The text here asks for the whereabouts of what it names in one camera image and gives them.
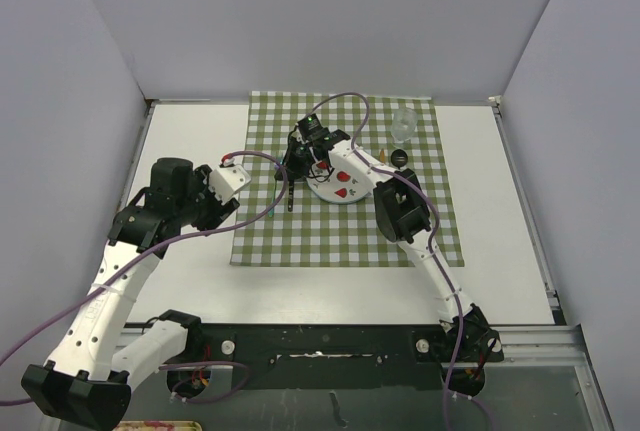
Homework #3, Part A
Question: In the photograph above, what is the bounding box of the silver fork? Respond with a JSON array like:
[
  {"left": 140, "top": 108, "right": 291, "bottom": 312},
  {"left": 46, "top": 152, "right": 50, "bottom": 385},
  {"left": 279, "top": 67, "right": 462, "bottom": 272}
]
[{"left": 287, "top": 180, "right": 295, "bottom": 213}]

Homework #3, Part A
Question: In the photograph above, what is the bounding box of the green white checkered tablecloth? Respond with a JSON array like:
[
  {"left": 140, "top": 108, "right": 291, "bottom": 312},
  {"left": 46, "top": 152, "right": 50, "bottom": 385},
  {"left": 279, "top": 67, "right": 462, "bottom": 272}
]
[{"left": 230, "top": 91, "right": 465, "bottom": 267}]

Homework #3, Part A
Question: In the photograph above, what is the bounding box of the white plate with strawberries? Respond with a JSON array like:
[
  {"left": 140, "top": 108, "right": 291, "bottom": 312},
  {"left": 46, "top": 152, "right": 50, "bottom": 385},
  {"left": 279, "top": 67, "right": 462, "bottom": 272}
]
[{"left": 307, "top": 162, "right": 370, "bottom": 205}]

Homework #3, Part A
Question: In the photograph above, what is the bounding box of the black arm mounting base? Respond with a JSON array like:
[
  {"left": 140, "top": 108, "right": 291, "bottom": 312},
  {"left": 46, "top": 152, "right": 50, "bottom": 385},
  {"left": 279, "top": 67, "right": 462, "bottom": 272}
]
[{"left": 167, "top": 324, "right": 504, "bottom": 398}]

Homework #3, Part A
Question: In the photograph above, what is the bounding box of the black spoon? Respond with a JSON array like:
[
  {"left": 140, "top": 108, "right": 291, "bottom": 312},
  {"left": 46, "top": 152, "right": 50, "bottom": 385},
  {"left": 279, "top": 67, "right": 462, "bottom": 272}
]
[{"left": 390, "top": 149, "right": 408, "bottom": 169}]

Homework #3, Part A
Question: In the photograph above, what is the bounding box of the iridescent rainbow fork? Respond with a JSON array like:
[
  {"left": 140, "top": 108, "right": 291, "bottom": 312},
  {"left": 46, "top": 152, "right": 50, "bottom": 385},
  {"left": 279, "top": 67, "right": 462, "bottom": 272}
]
[{"left": 267, "top": 165, "right": 281, "bottom": 219}]

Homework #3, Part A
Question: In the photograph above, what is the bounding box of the purple cable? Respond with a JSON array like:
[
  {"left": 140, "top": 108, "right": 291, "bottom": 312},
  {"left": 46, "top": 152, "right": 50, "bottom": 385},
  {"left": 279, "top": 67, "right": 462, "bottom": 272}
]
[
  {"left": 0, "top": 150, "right": 291, "bottom": 408},
  {"left": 309, "top": 92, "right": 496, "bottom": 431}
]

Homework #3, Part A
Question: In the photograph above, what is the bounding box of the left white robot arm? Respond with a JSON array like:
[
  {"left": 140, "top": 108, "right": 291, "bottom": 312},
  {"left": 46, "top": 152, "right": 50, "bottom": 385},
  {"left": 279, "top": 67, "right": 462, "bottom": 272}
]
[{"left": 21, "top": 157, "right": 251, "bottom": 430}]

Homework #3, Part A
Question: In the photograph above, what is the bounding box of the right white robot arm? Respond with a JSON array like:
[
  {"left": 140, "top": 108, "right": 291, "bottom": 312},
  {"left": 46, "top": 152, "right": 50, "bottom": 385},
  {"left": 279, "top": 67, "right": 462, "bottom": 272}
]
[{"left": 283, "top": 114, "right": 503, "bottom": 361}]

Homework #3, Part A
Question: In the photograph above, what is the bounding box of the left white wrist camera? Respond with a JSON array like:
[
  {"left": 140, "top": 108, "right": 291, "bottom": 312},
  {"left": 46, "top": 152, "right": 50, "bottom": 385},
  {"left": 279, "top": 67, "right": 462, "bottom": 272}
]
[{"left": 208, "top": 156, "right": 251, "bottom": 204}]

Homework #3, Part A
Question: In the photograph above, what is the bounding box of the clear drinking glass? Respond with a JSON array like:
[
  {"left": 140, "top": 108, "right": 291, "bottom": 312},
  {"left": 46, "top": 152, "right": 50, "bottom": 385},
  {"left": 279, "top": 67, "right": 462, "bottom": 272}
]
[{"left": 390, "top": 108, "right": 418, "bottom": 147}]

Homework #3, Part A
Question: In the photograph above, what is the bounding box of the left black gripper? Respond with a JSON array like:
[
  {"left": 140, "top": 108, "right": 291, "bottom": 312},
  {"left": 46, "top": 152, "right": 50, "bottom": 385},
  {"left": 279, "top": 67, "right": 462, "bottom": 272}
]
[{"left": 175, "top": 167, "right": 238, "bottom": 234}]

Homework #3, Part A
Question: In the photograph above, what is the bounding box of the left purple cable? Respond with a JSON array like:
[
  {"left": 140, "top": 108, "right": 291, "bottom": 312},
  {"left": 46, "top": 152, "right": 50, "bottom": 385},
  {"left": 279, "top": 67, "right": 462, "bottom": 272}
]
[{"left": 0, "top": 150, "right": 291, "bottom": 408}]

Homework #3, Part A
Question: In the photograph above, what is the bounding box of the yellow rimmed tray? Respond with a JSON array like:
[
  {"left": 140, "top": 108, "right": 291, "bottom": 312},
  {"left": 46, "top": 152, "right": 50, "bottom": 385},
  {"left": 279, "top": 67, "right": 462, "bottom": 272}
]
[{"left": 114, "top": 420, "right": 203, "bottom": 431}]

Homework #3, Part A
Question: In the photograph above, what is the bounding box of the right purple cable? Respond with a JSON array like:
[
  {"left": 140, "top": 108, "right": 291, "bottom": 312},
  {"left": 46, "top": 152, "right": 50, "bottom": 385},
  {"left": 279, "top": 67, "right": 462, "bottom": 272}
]
[{"left": 309, "top": 92, "right": 496, "bottom": 431}]

